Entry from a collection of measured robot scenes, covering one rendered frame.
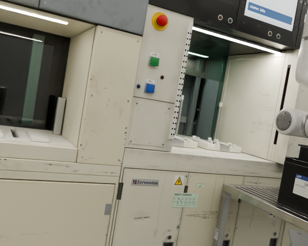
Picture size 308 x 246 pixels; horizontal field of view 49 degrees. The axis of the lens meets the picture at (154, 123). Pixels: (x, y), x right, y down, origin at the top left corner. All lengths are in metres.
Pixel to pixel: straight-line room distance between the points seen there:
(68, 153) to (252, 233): 0.94
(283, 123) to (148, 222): 0.64
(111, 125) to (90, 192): 0.25
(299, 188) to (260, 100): 0.65
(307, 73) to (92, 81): 0.69
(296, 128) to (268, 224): 0.76
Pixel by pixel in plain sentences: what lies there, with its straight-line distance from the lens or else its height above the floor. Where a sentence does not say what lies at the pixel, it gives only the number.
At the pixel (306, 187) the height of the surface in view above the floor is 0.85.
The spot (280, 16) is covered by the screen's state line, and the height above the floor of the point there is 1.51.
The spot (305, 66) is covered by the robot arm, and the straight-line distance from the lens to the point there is 1.15.
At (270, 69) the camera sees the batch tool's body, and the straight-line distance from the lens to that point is 1.81.
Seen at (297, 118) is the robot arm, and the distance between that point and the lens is 1.11.
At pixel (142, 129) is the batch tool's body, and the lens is 1.28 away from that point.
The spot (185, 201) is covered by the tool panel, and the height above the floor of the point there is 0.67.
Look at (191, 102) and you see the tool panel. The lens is 2.36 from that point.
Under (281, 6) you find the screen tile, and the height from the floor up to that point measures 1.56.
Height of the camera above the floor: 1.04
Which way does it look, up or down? 3 degrees down
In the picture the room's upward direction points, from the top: 9 degrees clockwise
